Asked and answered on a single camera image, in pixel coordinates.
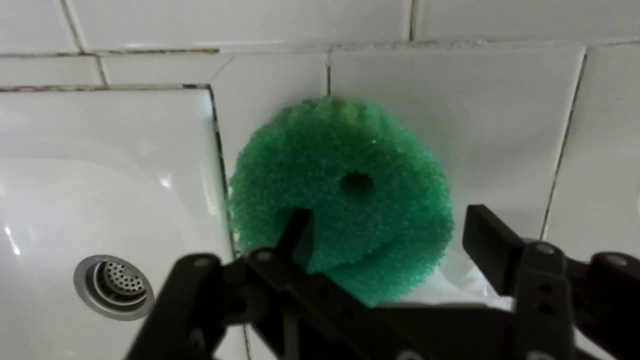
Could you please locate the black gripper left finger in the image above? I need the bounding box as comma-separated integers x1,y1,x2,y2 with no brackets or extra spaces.
124,206,403,360

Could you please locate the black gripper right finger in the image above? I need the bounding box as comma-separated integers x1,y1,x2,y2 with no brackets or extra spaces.
462,202,640,360

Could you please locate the metal sink drain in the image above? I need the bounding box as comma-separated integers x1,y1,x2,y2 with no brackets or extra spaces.
72,252,159,322

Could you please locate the green smiley face sponge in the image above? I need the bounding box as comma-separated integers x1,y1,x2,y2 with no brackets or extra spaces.
227,95,456,310

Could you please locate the white ceramic sink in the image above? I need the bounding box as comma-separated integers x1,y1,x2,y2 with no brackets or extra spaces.
0,86,236,360

